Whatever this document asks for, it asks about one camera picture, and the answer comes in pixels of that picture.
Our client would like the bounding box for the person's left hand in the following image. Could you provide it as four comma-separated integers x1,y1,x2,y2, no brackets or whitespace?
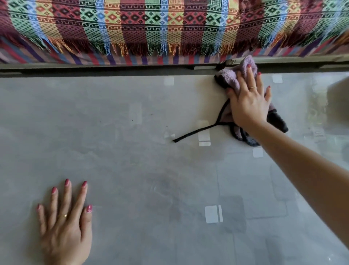
37,179,93,265

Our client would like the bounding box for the person's right hand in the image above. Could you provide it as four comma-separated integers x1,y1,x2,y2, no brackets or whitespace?
225,64,273,132

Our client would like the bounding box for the mauve cleaning cloth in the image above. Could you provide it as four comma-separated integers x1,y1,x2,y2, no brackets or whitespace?
172,55,289,147

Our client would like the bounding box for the person's right forearm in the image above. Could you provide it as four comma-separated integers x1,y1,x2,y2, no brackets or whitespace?
245,121,349,249

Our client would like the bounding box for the grey table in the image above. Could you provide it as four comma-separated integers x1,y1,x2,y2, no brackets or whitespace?
0,71,349,265

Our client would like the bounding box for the colourful striped woven sofa throw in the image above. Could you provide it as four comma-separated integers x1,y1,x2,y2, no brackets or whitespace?
0,0,349,66

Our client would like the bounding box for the brown sofa with cream carving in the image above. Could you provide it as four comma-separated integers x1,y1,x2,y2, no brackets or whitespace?
0,54,349,78

